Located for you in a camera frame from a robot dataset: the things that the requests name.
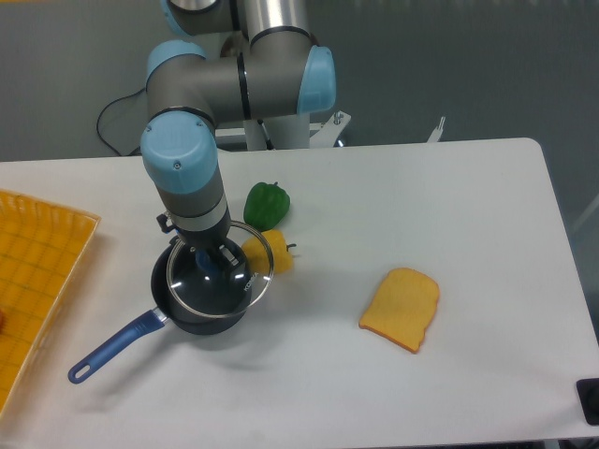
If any white metal bracket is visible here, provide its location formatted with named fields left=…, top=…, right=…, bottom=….
left=427, top=116, right=446, bottom=143

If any black floor cable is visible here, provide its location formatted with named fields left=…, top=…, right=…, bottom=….
left=96, top=86, right=151, bottom=157

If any green toy pepper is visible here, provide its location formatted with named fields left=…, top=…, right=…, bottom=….
left=243, top=181, right=290, bottom=231

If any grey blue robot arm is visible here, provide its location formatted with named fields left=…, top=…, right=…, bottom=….
left=140, top=1, right=336, bottom=269

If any yellow toy pepper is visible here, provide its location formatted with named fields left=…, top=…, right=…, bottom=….
left=241, top=229, right=294, bottom=275

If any toy toast slice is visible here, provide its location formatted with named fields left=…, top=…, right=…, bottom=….
left=358, top=268, right=440, bottom=354

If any yellow plastic basket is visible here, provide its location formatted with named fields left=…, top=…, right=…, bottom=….
left=1, top=190, right=101, bottom=410

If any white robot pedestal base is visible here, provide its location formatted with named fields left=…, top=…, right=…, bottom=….
left=216, top=110, right=352, bottom=152

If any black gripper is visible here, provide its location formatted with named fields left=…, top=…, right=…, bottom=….
left=156, top=212, right=243, bottom=276

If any dark blue saucepan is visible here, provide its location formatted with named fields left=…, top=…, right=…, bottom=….
left=67, top=239, right=253, bottom=384

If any black device at table edge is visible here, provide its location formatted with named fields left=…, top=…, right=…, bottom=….
left=576, top=378, right=599, bottom=426

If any glass lid blue knob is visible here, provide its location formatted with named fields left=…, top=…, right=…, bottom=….
left=166, top=221, right=274, bottom=323

